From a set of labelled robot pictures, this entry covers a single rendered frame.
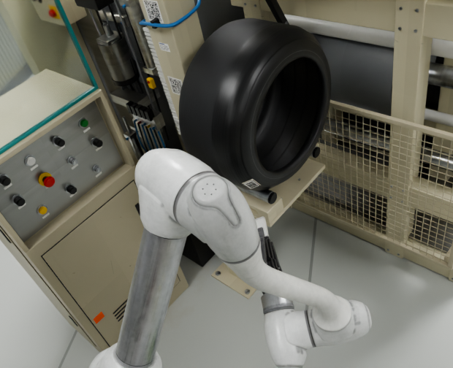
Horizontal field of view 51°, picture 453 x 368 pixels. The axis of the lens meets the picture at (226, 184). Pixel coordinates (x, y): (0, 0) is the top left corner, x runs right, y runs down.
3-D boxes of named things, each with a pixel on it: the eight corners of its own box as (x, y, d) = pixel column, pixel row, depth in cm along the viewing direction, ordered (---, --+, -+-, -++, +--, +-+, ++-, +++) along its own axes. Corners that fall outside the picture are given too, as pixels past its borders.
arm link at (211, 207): (275, 234, 97) (234, 204, 106) (253, 177, 85) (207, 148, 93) (230, 277, 94) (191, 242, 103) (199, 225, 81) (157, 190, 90)
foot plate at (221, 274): (211, 276, 260) (210, 273, 258) (242, 243, 272) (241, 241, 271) (248, 299, 244) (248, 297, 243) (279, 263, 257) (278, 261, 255)
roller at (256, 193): (197, 168, 185) (204, 159, 186) (202, 174, 188) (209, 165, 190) (268, 200, 165) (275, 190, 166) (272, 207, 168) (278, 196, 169)
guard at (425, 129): (280, 195, 252) (261, 83, 205) (282, 193, 252) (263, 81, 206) (451, 271, 199) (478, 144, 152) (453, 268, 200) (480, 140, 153)
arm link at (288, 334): (265, 318, 141) (307, 309, 139) (275, 373, 135) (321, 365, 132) (258, 313, 132) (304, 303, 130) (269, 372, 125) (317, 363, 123)
